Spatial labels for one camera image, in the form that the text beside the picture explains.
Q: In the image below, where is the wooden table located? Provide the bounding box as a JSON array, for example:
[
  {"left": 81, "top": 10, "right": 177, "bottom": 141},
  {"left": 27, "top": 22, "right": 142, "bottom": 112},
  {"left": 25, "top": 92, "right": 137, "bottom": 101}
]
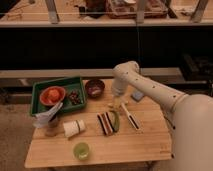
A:
[{"left": 25, "top": 79, "right": 172, "bottom": 169}]

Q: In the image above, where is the striped cloth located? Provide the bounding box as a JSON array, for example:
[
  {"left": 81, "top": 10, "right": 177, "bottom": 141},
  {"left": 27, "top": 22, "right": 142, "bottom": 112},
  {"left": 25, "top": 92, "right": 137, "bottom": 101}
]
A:
[{"left": 97, "top": 112, "right": 114, "bottom": 136}]

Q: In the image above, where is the green plastic tray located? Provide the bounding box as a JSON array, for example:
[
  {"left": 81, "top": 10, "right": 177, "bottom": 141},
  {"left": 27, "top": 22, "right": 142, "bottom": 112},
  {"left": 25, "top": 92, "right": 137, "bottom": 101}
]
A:
[{"left": 30, "top": 76, "right": 87, "bottom": 117}]

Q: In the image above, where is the blue sponge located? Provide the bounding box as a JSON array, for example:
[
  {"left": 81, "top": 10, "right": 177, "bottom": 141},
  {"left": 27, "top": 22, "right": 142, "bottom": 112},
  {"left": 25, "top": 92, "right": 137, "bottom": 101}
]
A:
[{"left": 131, "top": 90, "right": 144, "bottom": 102}]

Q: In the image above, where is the white paper cup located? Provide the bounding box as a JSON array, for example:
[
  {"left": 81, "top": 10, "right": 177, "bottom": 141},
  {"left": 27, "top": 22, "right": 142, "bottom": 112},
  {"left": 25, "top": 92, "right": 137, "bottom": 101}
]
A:
[{"left": 63, "top": 120, "right": 86, "bottom": 138}]

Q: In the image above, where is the green plastic cup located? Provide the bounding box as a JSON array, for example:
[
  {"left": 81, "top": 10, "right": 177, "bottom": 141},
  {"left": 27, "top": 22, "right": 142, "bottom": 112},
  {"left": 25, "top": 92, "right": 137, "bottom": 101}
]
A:
[{"left": 73, "top": 142, "right": 90, "bottom": 160}]

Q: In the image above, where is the green cucumber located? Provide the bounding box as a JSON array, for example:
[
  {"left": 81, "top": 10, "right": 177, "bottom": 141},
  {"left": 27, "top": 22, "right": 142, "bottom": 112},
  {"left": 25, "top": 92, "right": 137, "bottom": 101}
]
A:
[{"left": 110, "top": 111, "right": 120, "bottom": 132}]

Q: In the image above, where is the dark red bowl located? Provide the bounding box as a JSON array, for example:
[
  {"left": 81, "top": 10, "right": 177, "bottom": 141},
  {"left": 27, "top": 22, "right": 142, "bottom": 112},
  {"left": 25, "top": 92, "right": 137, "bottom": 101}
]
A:
[{"left": 85, "top": 79, "right": 105, "bottom": 98}]

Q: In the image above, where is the orange fruit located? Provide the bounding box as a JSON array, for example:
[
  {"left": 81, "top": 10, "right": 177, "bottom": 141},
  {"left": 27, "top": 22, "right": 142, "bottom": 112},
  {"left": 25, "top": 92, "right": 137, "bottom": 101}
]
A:
[{"left": 47, "top": 89, "right": 60, "bottom": 102}]

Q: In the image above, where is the yellow banana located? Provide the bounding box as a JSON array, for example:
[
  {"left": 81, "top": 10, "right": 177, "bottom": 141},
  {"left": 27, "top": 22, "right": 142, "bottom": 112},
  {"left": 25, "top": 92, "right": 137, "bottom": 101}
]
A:
[{"left": 108, "top": 97, "right": 128, "bottom": 110}]

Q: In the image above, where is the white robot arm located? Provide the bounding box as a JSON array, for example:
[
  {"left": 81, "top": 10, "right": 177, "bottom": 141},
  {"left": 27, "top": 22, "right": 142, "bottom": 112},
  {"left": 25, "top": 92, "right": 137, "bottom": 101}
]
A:
[{"left": 111, "top": 61, "right": 213, "bottom": 171}]

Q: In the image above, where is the orange plate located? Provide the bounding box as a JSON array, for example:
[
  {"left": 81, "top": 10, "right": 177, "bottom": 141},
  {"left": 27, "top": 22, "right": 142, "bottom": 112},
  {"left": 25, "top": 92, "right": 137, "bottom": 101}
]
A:
[{"left": 39, "top": 86, "right": 66, "bottom": 106}]

